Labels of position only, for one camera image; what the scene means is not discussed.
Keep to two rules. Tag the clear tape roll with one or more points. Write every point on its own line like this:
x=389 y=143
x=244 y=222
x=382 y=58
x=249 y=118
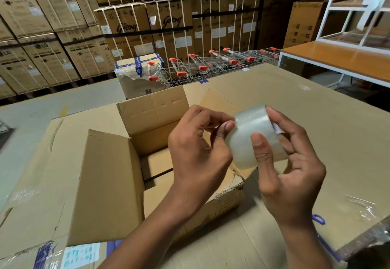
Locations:
x=243 y=144

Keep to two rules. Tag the person's left forearm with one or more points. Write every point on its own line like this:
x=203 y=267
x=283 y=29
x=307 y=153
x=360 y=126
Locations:
x=146 y=241

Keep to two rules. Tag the person's left hand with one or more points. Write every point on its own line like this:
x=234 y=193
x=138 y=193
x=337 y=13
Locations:
x=198 y=162

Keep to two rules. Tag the white handwritten label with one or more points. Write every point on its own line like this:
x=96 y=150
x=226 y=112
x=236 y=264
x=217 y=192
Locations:
x=80 y=256

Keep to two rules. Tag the stack of plain brown cartons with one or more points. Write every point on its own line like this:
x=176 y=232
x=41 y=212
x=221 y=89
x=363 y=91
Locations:
x=304 y=25

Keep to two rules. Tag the person's right hand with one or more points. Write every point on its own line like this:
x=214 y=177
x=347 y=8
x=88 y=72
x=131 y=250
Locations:
x=298 y=192

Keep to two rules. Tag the plastic taped carton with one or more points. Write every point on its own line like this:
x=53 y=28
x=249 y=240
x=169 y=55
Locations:
x=134 y=86

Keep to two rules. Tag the white metal shelf rack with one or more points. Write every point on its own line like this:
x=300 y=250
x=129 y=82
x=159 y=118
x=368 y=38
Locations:
x=341 y=8

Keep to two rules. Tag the brown cardboard box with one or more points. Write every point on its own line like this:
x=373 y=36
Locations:
x=106 y=186

